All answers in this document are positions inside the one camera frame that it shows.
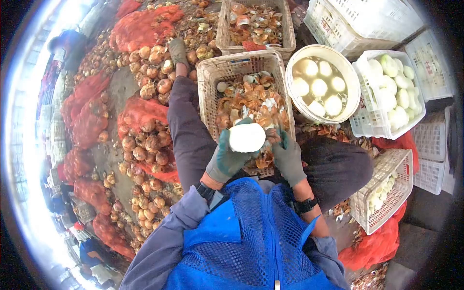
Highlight person's left hand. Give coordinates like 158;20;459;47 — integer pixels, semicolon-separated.
205;117;255;184

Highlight person's right hand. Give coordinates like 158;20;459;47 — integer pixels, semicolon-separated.
271;130;307;188

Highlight person's left fingers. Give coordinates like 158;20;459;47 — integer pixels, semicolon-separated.
218;117;255;154

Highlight person's right fingers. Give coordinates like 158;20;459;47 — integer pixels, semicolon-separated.
271;130;291;150

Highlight round white peeled onion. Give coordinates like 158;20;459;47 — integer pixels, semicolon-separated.
229;123;267;153

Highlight person's legs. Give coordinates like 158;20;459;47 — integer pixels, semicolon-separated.
167;38;374;214

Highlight heap of onion peels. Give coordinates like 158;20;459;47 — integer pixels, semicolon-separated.
215;71;290;169
228;3;284;48

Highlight scattered onion peels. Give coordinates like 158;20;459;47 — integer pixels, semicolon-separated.
295;123;380;159

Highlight black wrist band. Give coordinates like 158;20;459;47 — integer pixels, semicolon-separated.
196;181;219;204
294;196;320;214

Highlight group of wet peeled onions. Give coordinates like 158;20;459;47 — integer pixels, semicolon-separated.
291;58;347;117

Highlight beige plastic basket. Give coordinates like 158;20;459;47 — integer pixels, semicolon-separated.
197;50;296;178
216;0;297;61

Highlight white plastic crate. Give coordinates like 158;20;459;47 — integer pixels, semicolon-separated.
349;50;427;140
349;148;414;236
404;29;456;102

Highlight white round bucket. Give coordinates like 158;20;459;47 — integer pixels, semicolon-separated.
285;44;362;125

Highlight red mesh sack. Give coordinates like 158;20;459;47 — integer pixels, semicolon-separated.
109;4;184;53
60;72;110;150
63;146;95;182
371;130;420;175
73;178;114;216
115;0;142;19
117;96;169;135
339;200;408;272
92;213;137;261

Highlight pile of unpeeled brown onions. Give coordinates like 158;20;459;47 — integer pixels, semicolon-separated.
74;0;222;254

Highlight pile of cut onion pieces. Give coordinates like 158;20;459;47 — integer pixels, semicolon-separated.
367;170;399;215

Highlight person's body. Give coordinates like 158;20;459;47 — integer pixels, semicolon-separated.
120;178;349;290

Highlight pile of peeled onions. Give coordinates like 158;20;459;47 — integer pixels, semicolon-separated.
366;54;423;132

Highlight stack of white plastic crates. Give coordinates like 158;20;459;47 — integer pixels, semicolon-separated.
304;0;425;59
411;107;456;196

